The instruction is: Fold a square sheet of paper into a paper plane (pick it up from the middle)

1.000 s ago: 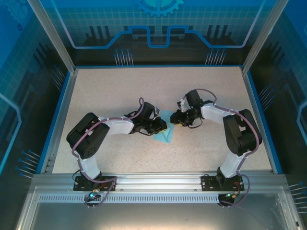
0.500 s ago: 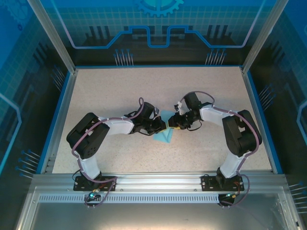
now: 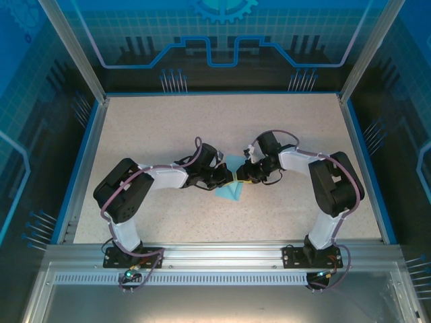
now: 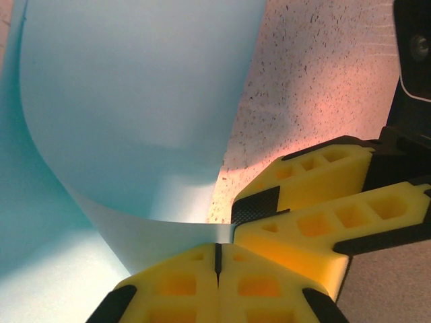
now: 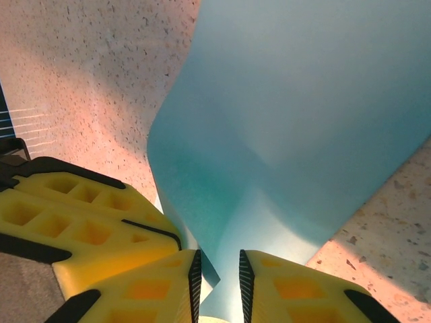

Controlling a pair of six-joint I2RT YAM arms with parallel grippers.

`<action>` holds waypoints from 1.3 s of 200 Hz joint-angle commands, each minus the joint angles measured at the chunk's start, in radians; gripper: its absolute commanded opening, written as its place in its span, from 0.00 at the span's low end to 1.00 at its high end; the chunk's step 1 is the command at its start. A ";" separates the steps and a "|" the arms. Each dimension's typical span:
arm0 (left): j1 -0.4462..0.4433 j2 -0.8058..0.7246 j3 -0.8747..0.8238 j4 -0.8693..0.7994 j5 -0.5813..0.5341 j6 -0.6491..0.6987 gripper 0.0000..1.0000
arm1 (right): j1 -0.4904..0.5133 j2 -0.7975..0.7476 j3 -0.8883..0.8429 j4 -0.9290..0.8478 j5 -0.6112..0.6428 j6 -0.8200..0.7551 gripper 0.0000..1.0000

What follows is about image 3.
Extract light blue paper sheet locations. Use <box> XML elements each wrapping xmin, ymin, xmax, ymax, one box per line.
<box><xmin>214</xmin><ymin>153</ymin><xmax>246</xmax><ymax>202</ymax></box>

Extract grey sheet metal panel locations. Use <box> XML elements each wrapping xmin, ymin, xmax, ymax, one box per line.
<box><xmin>20</xmin><ymin>262</ymin><xmax>431</xmax><ymax>323</ymax></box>

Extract thin black camera cable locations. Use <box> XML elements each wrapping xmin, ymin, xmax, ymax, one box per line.
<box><xmin>259</xmin><ymin>169</ymin><xmax>284</xmax><ymax>186</ymax></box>
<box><xmin>187</xmin><ymin>181</ymin><xmax>217</xmax><ymax>193</ymax></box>

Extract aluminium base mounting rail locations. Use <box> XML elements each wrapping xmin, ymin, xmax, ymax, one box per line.
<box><xmin>43</xmin><ymin>239</ymin><xmax>405</xmax><ymax>270</ymax></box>

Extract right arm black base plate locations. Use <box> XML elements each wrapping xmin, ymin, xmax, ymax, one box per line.
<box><xmin>281</xmin><ymin>245</ymin><xmax>343</xmax><ymax>269</ymax></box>

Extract slotted grey cable duct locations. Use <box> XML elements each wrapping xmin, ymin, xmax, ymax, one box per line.
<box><xmin>53</xmin><ymin>273</ymin><xmax>383</xmax><ymax>286</ymax></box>

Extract blue aluminium side rail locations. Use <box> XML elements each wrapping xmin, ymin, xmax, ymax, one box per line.
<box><xmin>50</xmin><ymin>96</ymin><xmax>110</xmax><ymax>245</ymax></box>
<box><xmin>336</xmin><ymin>93</ymin><xmax>400</xmax><ymax>246</ymax></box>

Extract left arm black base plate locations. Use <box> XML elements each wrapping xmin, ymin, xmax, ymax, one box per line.
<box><xmin>103</xmin><ymin>246</ymin><xmax>165</xmax><ymax>269</ymax></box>

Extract aluminium frame post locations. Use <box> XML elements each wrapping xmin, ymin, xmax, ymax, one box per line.
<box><xmin>337</xmin><ymin>0</ymin><xmax>407</xmax><ymax>104</ymax></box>
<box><xmin>37</xmin><ymin>0</ymin><xmax>110</xmax><ymax>102</ymax></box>

